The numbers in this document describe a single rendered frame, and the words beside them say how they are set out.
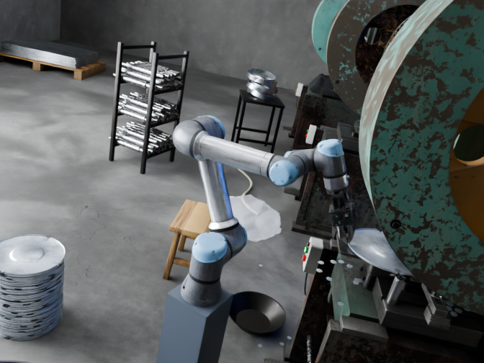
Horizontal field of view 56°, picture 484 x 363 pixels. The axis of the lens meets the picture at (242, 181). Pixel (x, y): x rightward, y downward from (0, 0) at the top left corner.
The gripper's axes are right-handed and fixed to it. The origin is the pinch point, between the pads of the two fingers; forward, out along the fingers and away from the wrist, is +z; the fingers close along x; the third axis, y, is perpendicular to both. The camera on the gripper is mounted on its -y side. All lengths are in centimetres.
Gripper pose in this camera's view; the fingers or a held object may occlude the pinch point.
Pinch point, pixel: (347, 239)
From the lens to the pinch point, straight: 158.8
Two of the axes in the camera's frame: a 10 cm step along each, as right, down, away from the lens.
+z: 2.3, 9.3, 2.9
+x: 9.4, -1.4, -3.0
